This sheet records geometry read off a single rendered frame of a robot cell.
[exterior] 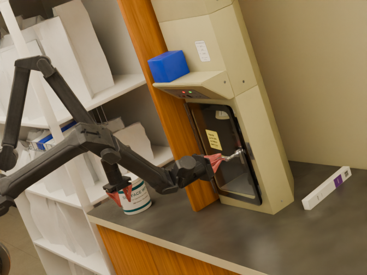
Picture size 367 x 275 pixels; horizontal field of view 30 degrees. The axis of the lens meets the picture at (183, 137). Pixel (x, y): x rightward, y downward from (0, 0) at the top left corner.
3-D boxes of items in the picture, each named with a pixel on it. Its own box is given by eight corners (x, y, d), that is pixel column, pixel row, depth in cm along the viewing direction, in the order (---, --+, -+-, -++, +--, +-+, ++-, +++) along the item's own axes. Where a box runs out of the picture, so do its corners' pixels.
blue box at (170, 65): (175, 73, 261) (167, 51, 258) (190, 72, 253) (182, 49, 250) (154, 83, 256) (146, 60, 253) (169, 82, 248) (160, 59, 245)
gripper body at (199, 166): (205, 154, 243) (189, 162, 239) (214, 179, 245) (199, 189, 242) (194, 152, 248) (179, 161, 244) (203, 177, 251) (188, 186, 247)
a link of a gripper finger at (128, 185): (138, 200, 269) (130, 179, 266) (123, 208, 265) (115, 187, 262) (130, 198, 274) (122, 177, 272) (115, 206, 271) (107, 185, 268)
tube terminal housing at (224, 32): (264, 175, 290) (207, 1, 269) (319, 184, 263) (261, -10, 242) (220, 203, 278) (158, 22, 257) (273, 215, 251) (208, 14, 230)
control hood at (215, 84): (183, 96, 265) (175, 72, 262) (235, 96, 238) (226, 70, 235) (160, 108, 259) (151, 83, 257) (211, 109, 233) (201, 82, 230)
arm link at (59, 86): (34, 62, 259) (32, 64, 248) (47, 53, 259) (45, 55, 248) (100, 153, 268) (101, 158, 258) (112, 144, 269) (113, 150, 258)
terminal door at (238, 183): (218, 192, 276) (185, 101, 265) (263, 205, 249) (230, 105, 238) (216, 193, 275) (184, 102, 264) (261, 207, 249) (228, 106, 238)
